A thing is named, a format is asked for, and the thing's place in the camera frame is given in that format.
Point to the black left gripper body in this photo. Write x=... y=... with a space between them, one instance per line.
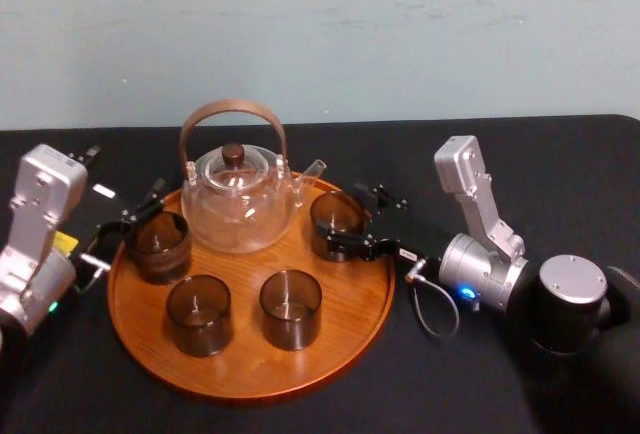
x=95 y=214

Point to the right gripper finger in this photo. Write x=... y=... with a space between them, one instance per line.
x=382 y=198
x=356 y=244

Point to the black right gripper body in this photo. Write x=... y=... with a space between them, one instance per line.
x=405 y=239

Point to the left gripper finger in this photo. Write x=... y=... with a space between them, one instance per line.
x=146 y=209
x=111 y=228

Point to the smoked glass cup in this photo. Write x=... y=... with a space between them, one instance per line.
x=162 y=259
x=200 y=334
x=291 y=329
x=336 y=214

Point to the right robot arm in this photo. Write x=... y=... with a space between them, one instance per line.
x=570 y=294

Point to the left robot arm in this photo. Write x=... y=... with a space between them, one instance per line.
x=35 y=234

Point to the round wooden tray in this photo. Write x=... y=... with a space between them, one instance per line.
x=250 y=371

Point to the glass teapot lid, brown knob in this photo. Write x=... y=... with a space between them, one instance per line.
x=233 y=177

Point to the black table cloth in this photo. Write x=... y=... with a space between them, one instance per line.
x=300 y=416

